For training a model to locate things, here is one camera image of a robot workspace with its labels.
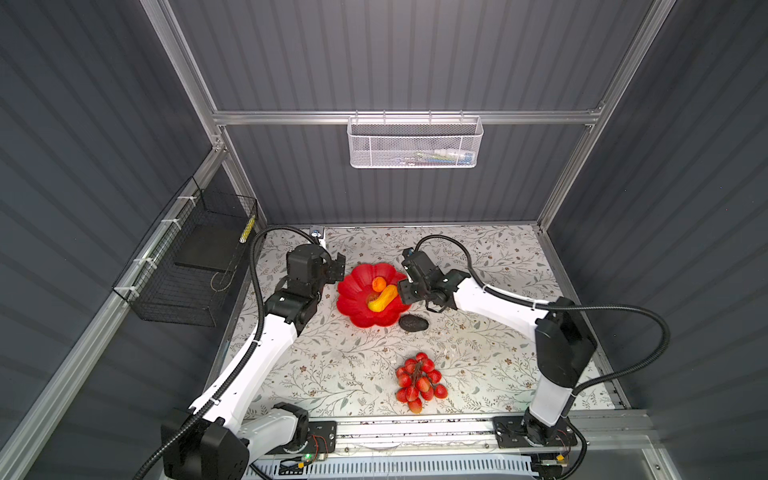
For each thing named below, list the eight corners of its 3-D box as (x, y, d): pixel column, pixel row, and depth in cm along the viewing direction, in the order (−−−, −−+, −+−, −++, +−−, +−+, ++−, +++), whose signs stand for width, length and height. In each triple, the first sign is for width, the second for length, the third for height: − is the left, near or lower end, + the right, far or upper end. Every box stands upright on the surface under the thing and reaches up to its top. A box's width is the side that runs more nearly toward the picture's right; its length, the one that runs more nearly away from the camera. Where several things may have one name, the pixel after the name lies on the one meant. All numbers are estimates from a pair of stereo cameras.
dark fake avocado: (398, 333, 94) (399, 326, 90) (398, 321, 96) (398, 314, 92) (427, 333, 93) (428, 326, 90) (426, 321, 96) (427, 314, 92)
